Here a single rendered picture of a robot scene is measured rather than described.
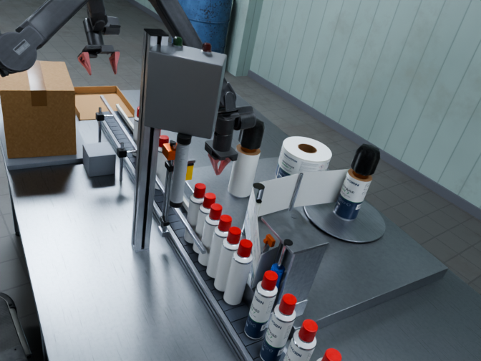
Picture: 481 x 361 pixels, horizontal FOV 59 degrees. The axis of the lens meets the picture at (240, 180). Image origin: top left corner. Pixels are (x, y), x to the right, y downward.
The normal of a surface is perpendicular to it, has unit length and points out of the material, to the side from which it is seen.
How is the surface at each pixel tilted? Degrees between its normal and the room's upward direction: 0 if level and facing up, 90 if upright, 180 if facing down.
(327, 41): 90
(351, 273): 0
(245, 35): 90
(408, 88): 90
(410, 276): 0
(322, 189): 90
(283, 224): 0
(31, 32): 65
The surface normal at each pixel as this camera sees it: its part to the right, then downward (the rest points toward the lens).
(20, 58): 0.61, 0.13
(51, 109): 0.42, 0.55
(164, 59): -0.08, 0.52
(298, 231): 0.18, -0.83
